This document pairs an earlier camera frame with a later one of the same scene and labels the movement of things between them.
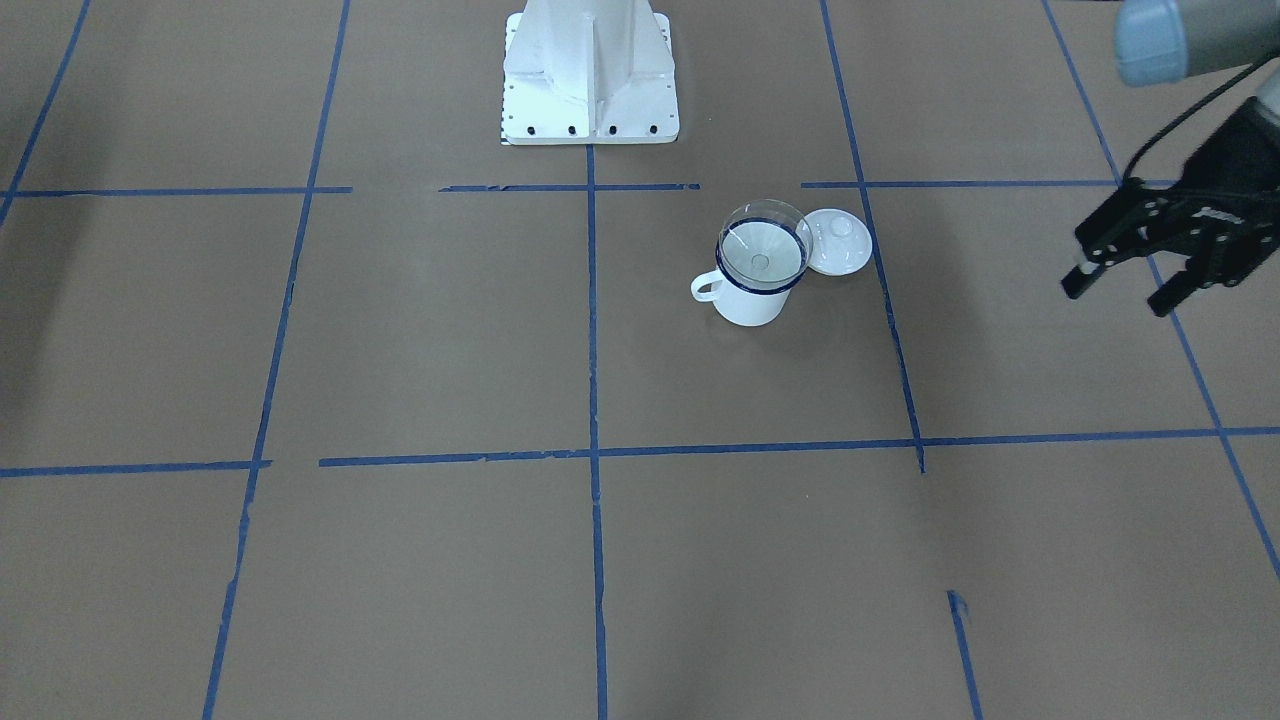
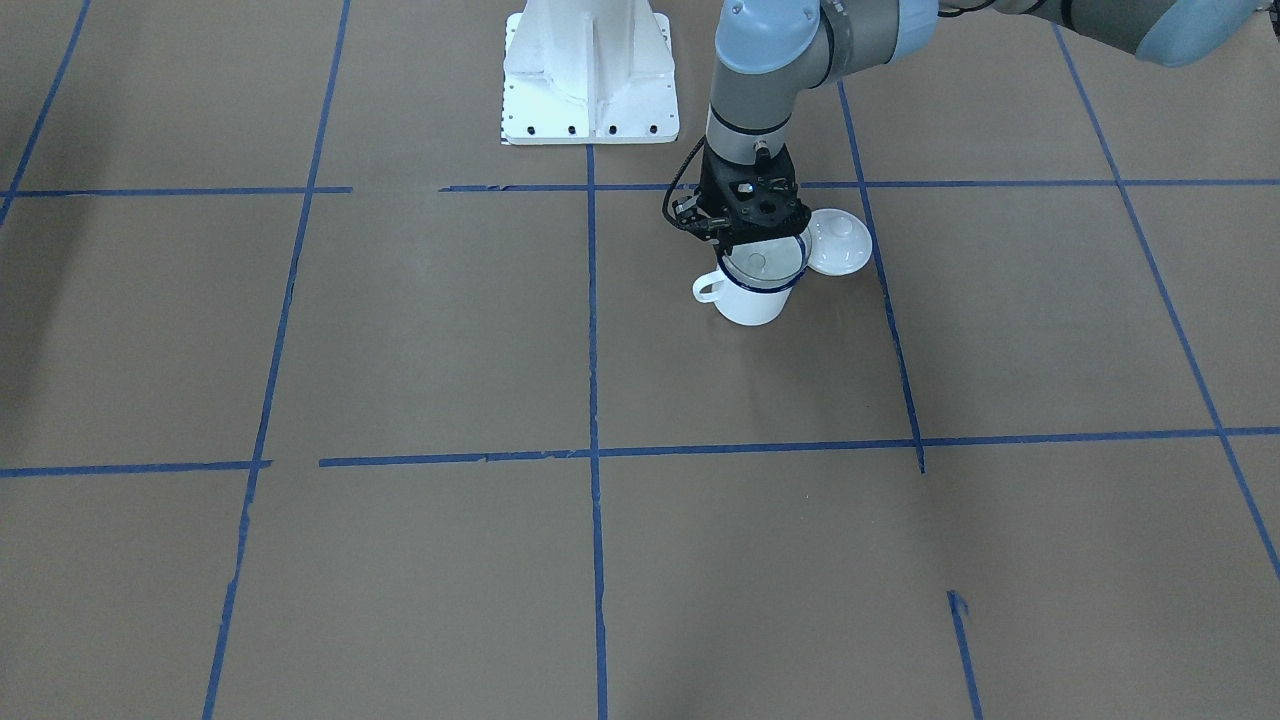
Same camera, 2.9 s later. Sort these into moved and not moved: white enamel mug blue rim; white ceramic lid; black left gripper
Moved: black left gripper
Not moved: white enamel mug blue rim; white ceramic lid
